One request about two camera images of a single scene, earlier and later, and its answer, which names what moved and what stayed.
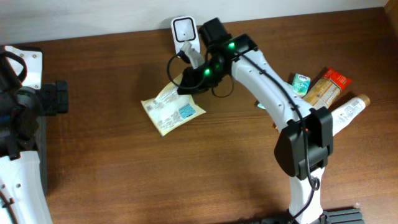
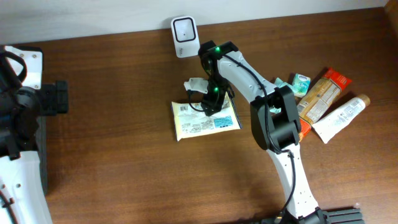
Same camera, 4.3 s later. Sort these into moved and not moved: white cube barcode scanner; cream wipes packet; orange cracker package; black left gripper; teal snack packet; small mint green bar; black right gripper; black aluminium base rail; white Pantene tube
Moved: teal snack packet; black right gripper; cream wipes packet
Not moved: white Pantene tube; orange cracker package; small mint green bar; black aluminium base rail; black left gripper; white cube barcode scanner
